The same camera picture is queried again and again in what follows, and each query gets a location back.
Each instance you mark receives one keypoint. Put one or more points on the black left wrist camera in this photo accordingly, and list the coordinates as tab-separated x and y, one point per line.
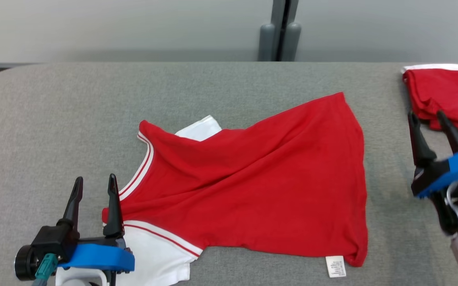
52	240

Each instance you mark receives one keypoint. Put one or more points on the grey cylindrical stopper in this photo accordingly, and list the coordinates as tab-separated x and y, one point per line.
266	41
291	41

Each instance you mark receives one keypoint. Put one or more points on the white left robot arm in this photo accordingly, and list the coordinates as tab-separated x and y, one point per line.
80	278

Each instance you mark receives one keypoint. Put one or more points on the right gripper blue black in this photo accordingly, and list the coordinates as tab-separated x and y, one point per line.
447	171

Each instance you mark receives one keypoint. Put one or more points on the grey partition base rail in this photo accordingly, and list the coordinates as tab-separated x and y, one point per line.
2	65

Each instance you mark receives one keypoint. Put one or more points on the red shorts white trim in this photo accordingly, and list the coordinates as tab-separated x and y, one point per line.
447	91

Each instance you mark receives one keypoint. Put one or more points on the red white basketball jersey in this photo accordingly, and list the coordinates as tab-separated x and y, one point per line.
253	182

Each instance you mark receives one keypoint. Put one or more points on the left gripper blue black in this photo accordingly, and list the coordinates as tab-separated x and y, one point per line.
98	258

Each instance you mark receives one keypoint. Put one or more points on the grey partition post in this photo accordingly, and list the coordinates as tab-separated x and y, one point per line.
278	16

